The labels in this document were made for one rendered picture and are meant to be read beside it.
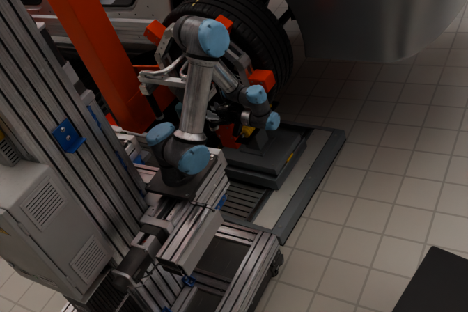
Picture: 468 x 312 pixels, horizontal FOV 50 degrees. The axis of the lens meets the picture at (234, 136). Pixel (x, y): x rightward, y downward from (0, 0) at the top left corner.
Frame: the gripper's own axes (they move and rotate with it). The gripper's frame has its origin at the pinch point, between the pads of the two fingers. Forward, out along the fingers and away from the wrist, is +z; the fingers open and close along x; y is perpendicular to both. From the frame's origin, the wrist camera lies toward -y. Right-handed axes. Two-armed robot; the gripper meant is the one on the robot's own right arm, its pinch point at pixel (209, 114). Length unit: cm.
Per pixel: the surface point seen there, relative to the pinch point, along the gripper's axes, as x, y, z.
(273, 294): 31, -83, -27
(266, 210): -9, -75, -3
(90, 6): -15, 44, 65
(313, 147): -60, -75, -7
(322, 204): -28, -83, -26
